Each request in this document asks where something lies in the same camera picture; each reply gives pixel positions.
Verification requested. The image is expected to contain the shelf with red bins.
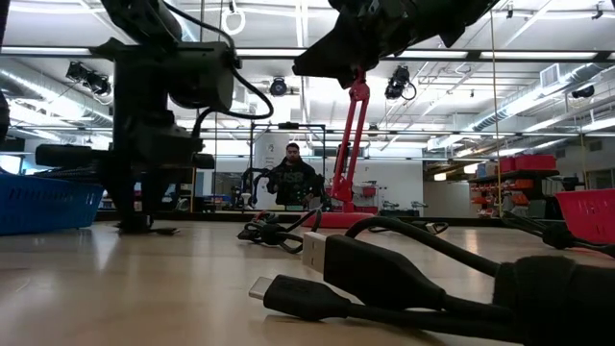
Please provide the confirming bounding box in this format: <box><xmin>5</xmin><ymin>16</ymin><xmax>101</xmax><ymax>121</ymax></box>
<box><xmin>468</xmin><ymin>154</ymin><xmax>561</xmax><ymax>218</ymax></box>

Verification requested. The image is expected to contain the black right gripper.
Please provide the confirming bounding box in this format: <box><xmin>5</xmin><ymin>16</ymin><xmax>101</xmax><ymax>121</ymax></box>
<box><xmin>292</xmin><ymin>0</ymin><xmax>502</xmax><ymax>90</ymax></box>

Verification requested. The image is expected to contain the black metal frame stand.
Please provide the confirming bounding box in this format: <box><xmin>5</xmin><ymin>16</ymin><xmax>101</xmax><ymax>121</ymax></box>
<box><xmin>248</xmin><ymin>121</ymin><xmax>328</xmax><ymax>211</ymax></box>

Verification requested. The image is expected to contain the red lamp stand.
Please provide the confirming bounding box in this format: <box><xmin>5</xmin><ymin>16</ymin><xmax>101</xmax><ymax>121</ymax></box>
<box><xmin>300</xmin><ymin>66</ymin><xmax>379</xmax><ymax>230</ymax></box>

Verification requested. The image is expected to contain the red plastic basket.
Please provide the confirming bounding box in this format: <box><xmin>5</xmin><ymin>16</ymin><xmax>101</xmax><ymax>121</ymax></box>
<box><xmin>553</xmin><ymin>188</ymin><xmax>615</xmax><ymax>245</ymax></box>

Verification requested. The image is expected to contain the blue plastic basket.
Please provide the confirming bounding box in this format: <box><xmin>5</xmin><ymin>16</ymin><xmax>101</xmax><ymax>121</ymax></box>
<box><xmin>0</xmin><ymin>172</ymin><xmax>107</xmax><ymax>236</ymax></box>

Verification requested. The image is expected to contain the black USB cable with strap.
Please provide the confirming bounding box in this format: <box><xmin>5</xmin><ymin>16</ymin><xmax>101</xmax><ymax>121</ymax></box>
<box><xmin>248</xmin><ymin>215</ymin><xmax>615</xmax><ymax>346</ymax></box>

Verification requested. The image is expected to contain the yellow hanging rope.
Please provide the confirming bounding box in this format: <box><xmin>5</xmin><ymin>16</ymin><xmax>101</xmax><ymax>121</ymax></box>
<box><xmin>488</xmin><ymin>9</ymin><xmax>504</xmax><ymax>218</ymax></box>

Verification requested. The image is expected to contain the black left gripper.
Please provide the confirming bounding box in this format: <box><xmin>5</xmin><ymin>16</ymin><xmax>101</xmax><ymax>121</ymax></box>
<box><xmin>34</xmin><ymin>121</ymin><xmax>216</xmax><ymax>235</ymax></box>

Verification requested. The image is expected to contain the person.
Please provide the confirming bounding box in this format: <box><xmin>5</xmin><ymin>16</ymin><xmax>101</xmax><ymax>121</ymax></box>
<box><xmin>264</xmin><ymin>141</ymin><xmax>323</xmax><ymax>210</ymax></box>

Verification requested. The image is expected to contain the black ceiling camera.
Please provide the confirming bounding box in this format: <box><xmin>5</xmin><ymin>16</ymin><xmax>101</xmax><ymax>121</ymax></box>
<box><xmin>64</xmin><ymin>61</ymin><xmax>113</xmax><ymax>98</ymax></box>
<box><xmin>268</xmin><ymin>76</ymin><xmax>289</xmax><ymax>98</ymax></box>
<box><xmin>383</xmin><ymin>64</ymin><xmax>418</xmax><ymax>102</ymax></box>

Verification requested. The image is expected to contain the white cable ring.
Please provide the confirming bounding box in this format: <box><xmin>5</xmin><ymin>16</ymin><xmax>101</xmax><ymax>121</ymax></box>
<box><xmin>221</xmin><ymin>0</ymin><xmax>247</xmax><ymax>37</ymax></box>

